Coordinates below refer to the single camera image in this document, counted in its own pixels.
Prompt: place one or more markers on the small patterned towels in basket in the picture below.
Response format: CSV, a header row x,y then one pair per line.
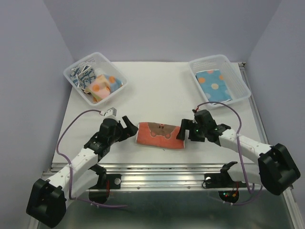
x,y
82,77

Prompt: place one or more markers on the aluminium mounting rail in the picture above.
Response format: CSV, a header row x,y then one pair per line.
x,y
154,177

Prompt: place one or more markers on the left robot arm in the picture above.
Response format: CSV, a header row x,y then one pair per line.
x,y
50,198

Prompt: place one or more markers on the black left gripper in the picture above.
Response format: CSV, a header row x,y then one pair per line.
x,y
130,130

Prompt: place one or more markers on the pastel orange dot towel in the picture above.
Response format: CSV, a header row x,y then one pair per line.
x,y
102,87

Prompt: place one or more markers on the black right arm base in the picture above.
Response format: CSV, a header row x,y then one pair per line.
x,y
218,180

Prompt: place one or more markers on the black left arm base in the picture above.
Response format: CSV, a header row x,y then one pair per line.
x,y
108,181

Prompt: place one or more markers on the white basket with towels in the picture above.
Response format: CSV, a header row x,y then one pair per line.
x,y
101,65

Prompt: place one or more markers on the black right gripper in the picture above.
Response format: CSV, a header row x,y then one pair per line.
x,y
185,124

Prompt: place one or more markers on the white empty plastic basket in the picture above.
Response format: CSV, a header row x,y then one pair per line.
x,y
237,88

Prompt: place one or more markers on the light blue polka dot towel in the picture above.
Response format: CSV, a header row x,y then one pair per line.
x,y
213,85

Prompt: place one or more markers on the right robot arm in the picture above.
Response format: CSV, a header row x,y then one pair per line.
x,y
272,166

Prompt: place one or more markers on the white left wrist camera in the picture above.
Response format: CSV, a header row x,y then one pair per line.
x,y
110,113

